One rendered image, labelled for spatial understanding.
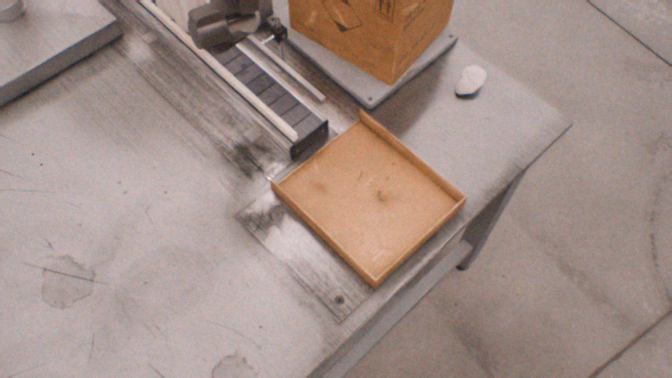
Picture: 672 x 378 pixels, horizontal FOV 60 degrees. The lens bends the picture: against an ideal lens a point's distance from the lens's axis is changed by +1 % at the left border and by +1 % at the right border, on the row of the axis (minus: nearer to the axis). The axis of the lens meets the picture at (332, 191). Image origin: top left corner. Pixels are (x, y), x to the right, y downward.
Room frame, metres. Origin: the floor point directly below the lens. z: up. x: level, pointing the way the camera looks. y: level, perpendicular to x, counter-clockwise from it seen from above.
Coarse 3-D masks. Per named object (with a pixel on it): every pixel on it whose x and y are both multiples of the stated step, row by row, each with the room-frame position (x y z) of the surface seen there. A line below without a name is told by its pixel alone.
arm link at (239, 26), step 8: (232, 16) 0.80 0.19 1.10; (240, 16) 0.80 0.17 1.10; (248, 16) 0.81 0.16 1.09; (256, 16) 0.82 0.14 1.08; (232, 24) 0.79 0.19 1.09; (240, 24) 0.79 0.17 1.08; (248, 24) 0.80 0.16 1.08; (256, 24) 0.81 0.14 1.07; (232, 32) 0.78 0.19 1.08; (240, 32) 0.79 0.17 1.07; (248, 32) 0.79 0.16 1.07
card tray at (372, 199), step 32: (352, 128) 0.74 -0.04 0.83; (384, 128) 0.71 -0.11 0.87; (320, 160) 0.65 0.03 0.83; (352, 160) 0.66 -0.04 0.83; (384, 160) 0.66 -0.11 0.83; (416, 160) 0.64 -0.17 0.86; (288, 192) 0.58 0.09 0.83; (320, 192) 0.58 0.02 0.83; (352, 192) 0.58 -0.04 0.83; (384, 192) 0.58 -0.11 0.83; (416, 192) 0.58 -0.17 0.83; (448, 192) 0.58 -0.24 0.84; (320, 224) 0.50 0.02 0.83; (352, 224) 0.50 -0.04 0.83; (384, 224) 0.50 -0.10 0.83; (416, 224) 0.50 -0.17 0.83; (352, 256) 0.42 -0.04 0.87; (384, 256) 0.44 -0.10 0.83
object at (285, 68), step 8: (208, 0) 0.99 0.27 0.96; (248, 40) 0.88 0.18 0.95; (256, 40) 0.87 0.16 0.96; (264, 48) 0.85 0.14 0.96; (272, 56) 0.83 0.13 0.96; (280, 64) 0.81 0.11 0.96; (288, 72) 0.79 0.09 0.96; (296, 80) 0.77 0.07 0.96; (304, 80) 0.76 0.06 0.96; (304, 88) 0.75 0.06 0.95; (312, 88) 0.74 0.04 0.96; (312, 96) 0.73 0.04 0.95; (320, 96) 0.72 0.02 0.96
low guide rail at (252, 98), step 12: (144, 0) 1.04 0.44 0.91; (156, 12) 1.00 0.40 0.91; (168, 24) 0.97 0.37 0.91; (180, 36) 0.94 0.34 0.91; (192, 48) 0.90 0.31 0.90; (204, 60) 0.87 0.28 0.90; (228, 72) 0.83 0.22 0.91; (240, 84) 0.79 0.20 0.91; (252, 96) 0.76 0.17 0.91; (264, 108) 0.73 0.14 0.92; (276, 120) 0.70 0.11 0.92; (288, 132) 0.67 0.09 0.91
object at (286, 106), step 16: (208, 48) 0.93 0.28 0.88; (224, 64) 0.88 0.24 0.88; (240, 64) 0.88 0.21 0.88; (256, 64) 0.88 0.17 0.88; (224, 80) 0.83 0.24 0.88; (240, 80) 0.83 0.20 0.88; (256, 80) 0.83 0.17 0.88; (272, 80) 0.83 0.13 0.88; (272, 96) 0.79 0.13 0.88; (288, 96) 0.79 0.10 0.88; (288, 112) 0.75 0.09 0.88; (304, 112) 0.75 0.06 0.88; (304, 128) 0.71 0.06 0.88
